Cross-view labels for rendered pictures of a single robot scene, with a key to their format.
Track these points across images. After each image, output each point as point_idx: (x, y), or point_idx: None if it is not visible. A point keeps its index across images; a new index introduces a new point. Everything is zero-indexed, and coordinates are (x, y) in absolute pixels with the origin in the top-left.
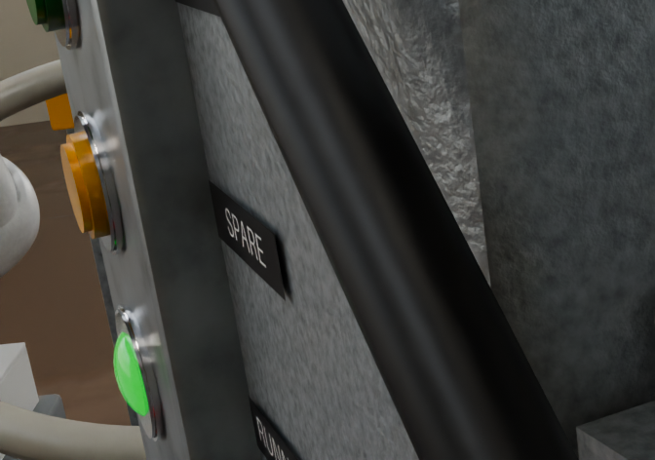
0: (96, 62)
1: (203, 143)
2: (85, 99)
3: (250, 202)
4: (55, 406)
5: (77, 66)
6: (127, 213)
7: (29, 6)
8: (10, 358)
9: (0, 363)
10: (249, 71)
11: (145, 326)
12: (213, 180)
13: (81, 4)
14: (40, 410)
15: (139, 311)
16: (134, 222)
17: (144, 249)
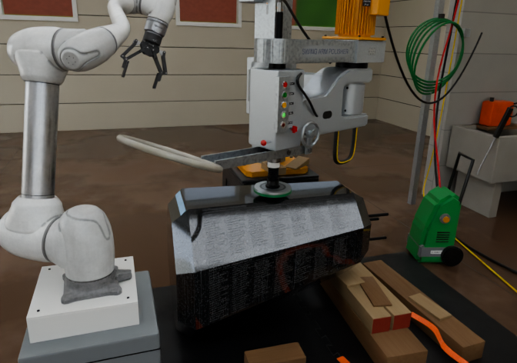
0: (288, 98)
1: None
2: (283, 101)
3: (291, 101)
4: None
5: (283, 99)
6: (287, 104)
7: (285, 96)
8: (55, 265)
9: (58, 266)
10: (305, 93)
11: (285, 111)
12: None
13: (287, 95)
14: None
15: (285, 110)
16: (288, 104)
17: (288, 105)
